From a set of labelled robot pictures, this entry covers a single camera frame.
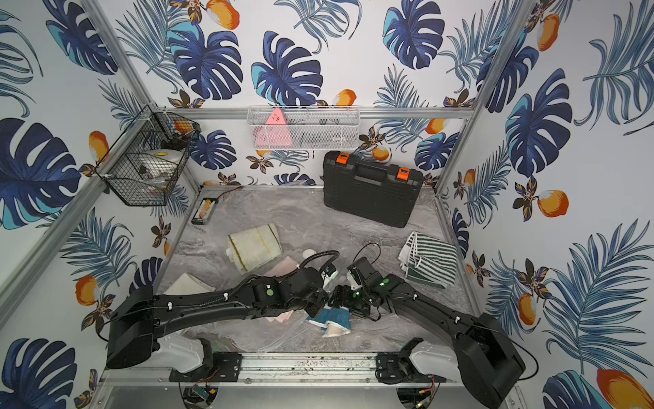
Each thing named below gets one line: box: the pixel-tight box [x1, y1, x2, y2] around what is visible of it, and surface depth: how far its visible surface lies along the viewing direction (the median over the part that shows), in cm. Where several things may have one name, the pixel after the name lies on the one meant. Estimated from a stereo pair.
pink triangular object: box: [252, 108, 293, 147], surface depth 92 cm
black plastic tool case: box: [321, 150, 425, 229], surface depth 94 cm
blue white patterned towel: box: [304, 305, 352, 338], surface depth 78 cm
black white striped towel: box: [397, 231, 458, 289], surface depth 96 cm
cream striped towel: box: [225, 223, 282, 275], surface depth 100 cm
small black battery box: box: [190, 197, 219, 225], surface depth 112 cm
